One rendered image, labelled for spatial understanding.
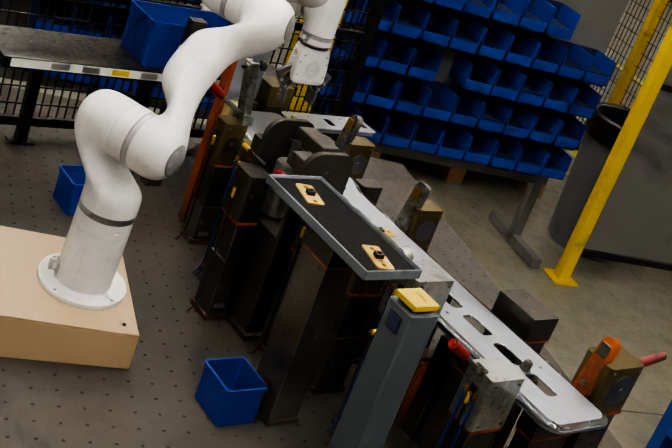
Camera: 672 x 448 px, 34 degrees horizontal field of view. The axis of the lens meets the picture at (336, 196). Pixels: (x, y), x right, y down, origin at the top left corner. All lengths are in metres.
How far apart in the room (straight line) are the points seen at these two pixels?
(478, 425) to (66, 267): 0.89
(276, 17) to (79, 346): 0.78
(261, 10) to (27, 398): 0.90
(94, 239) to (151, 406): 0.35
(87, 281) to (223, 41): 0.57
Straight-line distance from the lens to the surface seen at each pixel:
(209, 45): 2.26
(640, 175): 5.40
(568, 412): 2.18
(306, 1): 2.59
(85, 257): 2.29
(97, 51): 3.04
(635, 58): 6.87
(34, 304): 2.28
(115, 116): 2.17
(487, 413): 2.08
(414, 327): 1.96
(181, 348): 2.45
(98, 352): 2.30
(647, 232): 5.61
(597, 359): 2.30
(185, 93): 2.20
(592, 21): 5.26
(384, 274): 2.00
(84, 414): 2.19
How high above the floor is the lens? 2.00
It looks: 22 degrees down
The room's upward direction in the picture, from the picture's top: 20 degrees clockwise
